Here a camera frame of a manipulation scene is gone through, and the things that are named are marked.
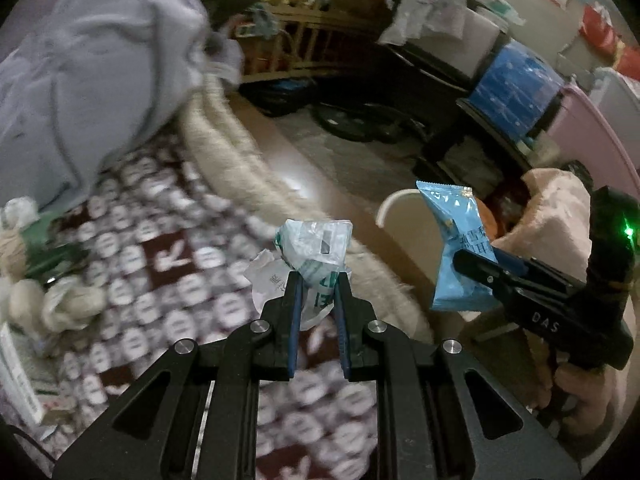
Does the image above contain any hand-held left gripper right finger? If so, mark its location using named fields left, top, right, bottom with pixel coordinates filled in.
left=332, top=270, right=583, bottom=480

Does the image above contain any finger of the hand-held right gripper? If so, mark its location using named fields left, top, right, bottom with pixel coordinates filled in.
left=492, top=247, right=583, bottom=291
left=452, top=249, right=531, bottom=301

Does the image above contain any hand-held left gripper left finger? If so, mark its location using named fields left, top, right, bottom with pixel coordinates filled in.
left=52, top=270, right=303, bottom=480

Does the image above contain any blue snack packet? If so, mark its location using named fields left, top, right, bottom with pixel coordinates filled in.
left=416, top=180, right=501, bottom=313

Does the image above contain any white green plastic bag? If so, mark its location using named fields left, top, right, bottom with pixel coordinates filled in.
left=244, top=218, right=353, bottom=331

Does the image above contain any white trash bin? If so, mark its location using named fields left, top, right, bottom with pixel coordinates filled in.
left=376, top=187, right=526, bottom=326

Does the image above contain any white medicine box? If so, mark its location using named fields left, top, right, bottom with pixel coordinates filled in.
left=0, top=320, right=46, bottom=426

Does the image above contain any printed brown white blanket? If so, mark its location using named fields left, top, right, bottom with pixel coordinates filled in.
left=0, top=132, right=436, bottom=480

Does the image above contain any pink plastic container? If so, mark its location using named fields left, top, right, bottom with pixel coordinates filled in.
left=547, top=85, right=640, bottom=186

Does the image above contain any beige fleece blanket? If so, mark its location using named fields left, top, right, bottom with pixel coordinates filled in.
left=177, top=72, right=436, bottom=346

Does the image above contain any blue box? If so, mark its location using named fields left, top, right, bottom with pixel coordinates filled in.
left=470, top=42, right=566, bottom=136

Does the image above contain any black stroller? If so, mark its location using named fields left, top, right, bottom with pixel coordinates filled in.
left=240, top=40, right=476, bottom=146

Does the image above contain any grey white box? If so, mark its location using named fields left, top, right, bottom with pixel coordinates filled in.
left=450, top=7, right=506, bottom=81

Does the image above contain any cream crumpled tissue wad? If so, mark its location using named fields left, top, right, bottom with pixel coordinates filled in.
left=0, top=230, right=103, bottom=333

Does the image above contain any red bag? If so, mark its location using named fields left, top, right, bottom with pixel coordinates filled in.
left=580, top=2, right=640, bottom=81

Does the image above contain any green wrapper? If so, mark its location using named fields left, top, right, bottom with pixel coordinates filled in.
left=25, top=220, right=86, bottom=281

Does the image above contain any white printed cloth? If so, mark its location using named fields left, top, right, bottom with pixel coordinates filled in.
left=370, top=0, right=468, bottom=46

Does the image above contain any wooden rack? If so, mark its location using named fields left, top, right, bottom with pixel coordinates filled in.
left=235, top=0, right=391, bottom=81

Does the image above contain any grey blue quilt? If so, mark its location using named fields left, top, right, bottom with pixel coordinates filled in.
left=0, top=0, right=246, bottom=211

